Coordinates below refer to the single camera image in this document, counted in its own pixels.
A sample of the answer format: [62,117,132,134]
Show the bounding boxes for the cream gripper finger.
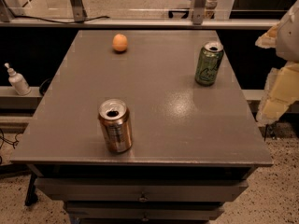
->
[256,62,299,126]
[255,24,278,49]

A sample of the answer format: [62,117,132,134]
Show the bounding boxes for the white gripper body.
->
[276,0,299,62]

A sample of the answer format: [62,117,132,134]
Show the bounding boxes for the orange fruit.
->
[112,34,128,52]

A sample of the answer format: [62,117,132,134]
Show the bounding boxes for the green soda can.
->
[195,41,224,86]

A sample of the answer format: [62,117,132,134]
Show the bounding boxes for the orange soda can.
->
[98,99,133,153]

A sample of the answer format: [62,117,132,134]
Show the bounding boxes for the grey drawer cabinet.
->
[26,174,248,224]

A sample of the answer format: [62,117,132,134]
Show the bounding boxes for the white pump bottle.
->
[5,63,31,96]

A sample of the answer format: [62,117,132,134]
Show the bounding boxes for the grey metal bracket right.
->
[192,0,206,25]

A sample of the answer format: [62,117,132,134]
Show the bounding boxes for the grey metal bracket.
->
[192,0,206,25]
[70,0,87,22]

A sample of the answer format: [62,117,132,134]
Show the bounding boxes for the grey metal bracket left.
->
[70,0,87,22]

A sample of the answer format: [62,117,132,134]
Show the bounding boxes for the black cable on ledge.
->
[0,0,110,24]

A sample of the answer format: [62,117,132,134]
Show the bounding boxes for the black floor cable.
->
[0,128,22,166]

